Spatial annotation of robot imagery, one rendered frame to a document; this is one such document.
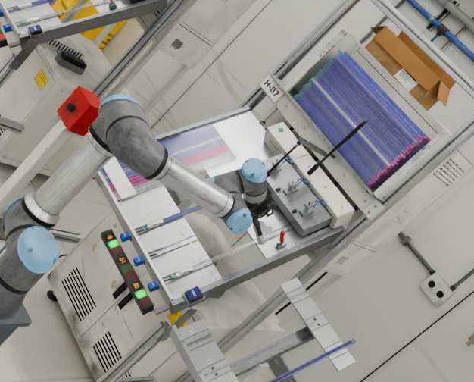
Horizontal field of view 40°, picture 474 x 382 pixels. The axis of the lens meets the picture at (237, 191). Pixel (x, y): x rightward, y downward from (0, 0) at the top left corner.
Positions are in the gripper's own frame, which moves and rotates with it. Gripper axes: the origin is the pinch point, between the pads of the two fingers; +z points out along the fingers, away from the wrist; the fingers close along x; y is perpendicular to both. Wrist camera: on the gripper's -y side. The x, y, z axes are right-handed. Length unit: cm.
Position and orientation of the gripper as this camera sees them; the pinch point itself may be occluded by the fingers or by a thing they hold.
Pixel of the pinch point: (249, 229)
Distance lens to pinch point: 224.8
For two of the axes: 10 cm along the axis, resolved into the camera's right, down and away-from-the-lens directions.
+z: 0.3, 5.5, 8.3
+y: 8.6, -4.3, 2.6
